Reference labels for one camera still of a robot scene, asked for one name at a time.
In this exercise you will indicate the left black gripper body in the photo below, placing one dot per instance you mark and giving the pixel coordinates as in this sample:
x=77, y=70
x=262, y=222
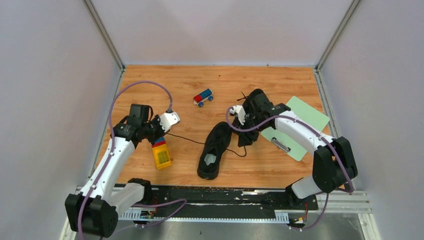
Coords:
x=153, y=130

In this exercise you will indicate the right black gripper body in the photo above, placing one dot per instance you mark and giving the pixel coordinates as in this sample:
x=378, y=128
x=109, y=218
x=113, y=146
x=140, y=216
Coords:
x=250, y=124

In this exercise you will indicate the black sneaker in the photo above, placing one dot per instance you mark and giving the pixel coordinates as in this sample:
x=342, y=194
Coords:
x=215, y=145
x=257, y=102

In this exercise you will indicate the black shoelace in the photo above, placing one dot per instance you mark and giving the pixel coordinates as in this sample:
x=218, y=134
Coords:
x=243, y=98

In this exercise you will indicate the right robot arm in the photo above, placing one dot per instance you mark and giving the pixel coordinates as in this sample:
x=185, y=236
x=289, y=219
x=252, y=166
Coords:
x=333, y=160

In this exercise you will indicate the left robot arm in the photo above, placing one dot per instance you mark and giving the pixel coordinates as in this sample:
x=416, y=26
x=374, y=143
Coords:
x=95, y=210

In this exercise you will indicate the yellow toy block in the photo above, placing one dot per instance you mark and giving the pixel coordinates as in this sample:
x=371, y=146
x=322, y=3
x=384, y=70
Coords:
x=161, y=154

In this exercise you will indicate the toy brick car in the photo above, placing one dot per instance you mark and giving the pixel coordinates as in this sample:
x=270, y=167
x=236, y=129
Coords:
x=204, y=96

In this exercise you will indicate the green clipboard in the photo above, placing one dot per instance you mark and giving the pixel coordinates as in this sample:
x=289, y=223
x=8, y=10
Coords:
x=303, y=135

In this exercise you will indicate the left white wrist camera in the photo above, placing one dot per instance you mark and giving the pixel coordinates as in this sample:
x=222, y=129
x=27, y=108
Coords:
x=167, y=120

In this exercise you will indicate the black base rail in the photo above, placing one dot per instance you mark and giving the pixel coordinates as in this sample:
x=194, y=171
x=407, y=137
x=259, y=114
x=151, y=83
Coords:
x=199, y=201

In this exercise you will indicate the white cable duct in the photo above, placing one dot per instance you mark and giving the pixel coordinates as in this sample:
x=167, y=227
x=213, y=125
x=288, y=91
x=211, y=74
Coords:
x=136, y=215

